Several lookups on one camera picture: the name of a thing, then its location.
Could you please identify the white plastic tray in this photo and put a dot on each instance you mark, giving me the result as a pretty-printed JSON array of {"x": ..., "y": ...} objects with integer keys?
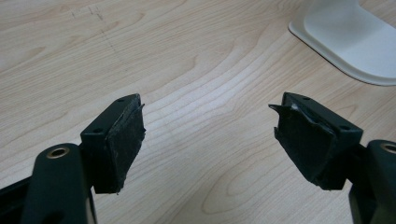
[{"x": 348, "y": 37}]

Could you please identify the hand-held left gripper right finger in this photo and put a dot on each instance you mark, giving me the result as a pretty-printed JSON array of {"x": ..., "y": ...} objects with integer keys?
[{"x": 314, "y": 146}]

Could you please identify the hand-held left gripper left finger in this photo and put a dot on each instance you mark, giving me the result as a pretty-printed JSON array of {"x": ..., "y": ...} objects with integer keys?
[{"x": 115, "y": 149}]

